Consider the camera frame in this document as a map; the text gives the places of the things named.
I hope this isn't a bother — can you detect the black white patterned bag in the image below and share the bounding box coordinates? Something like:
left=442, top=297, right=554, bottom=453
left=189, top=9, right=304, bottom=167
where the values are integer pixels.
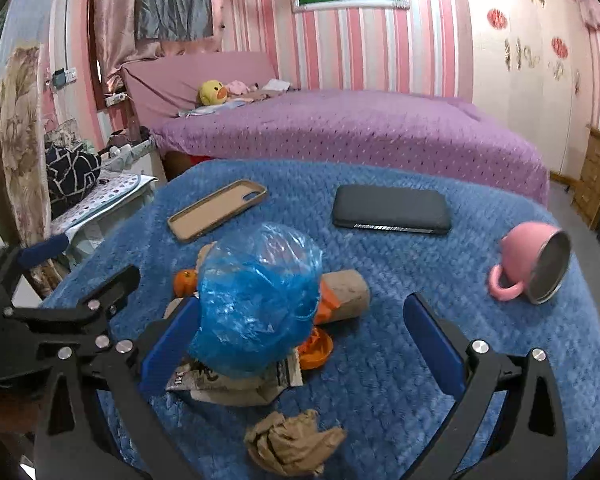
left=45, top=142, right=102, bottom=219

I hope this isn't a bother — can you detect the black smartphone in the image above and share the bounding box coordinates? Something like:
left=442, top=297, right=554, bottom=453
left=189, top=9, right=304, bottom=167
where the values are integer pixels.
left=332, top=184, right=452, bottom=235

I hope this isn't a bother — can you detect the purple polka dot bed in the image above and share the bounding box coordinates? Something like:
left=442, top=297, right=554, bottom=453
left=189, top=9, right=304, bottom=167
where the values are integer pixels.
left=151, top=90, right=550, bottom=205

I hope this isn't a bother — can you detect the printed snack wrapper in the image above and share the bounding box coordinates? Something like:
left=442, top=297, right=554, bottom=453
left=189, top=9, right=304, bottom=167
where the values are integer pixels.
left=166, top=350, right=303, bottom=408

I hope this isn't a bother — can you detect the small orange tangerine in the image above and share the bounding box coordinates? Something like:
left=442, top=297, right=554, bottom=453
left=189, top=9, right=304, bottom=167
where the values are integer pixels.
left=172, top=269, right=198, bottom=298

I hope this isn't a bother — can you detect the pink curtain with grey cloth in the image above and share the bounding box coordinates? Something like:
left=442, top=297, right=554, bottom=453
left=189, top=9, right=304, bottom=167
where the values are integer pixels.
left=91, top=0, right=225, bottom=94

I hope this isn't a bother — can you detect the tan phone case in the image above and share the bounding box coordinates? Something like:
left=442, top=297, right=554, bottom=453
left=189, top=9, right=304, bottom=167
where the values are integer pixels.
left=168, top=179, right=268, bottom=243

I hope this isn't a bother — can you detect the cardboard tube roll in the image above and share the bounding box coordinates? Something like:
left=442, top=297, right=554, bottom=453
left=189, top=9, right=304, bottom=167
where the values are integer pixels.
left=314, top=270, right=370, bottom=325

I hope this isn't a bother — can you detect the orange peel piece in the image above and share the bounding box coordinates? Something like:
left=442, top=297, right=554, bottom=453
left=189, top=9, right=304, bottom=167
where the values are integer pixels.
left=297, top=327, right=334, bottom=370

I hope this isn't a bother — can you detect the blue fleece table blanket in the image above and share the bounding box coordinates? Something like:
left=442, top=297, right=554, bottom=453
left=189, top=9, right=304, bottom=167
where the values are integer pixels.
left=45, top=160, right=600, bottom=479

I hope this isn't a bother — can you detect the brown paper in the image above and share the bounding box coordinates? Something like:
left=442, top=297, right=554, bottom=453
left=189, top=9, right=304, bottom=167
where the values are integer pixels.
left=244, top=410, right=348, bottom=478

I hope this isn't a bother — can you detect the pink bed headboard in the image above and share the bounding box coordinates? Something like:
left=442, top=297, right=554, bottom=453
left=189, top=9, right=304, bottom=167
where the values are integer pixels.
left=121, top=51, right=277, bottom=128

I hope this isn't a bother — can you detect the yellow duck plush toy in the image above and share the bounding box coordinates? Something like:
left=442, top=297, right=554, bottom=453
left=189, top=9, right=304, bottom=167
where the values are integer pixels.
left=198, top=79, right=228, bottom=106

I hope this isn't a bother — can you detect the white wardrobe with decals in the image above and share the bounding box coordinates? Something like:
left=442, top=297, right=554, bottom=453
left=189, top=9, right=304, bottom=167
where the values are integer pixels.
left=468, top=0, right=593, bottom=179

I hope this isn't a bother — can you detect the blue plastic bag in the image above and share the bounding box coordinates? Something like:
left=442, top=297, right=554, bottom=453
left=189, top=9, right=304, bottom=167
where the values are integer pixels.
left=187, top=222, right=323, bottom=378

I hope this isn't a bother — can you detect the wooden desk with drawers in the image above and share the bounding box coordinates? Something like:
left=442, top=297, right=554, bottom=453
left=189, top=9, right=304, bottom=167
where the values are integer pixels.
left=571, top=127, right=600, bottom=231

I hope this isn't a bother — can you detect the dotted cloth side table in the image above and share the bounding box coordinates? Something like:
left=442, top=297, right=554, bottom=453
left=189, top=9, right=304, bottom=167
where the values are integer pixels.
left=50, top=171, right=161, bottom=269

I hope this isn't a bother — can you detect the pink metal mug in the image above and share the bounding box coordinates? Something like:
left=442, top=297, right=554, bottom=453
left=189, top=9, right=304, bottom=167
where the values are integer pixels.
left=486, top=221, right=571, bottom=304

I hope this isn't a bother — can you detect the floral beige curtain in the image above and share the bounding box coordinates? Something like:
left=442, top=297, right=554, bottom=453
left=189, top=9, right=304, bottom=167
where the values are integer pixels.
left=0, top=44, right=54, bottom=291

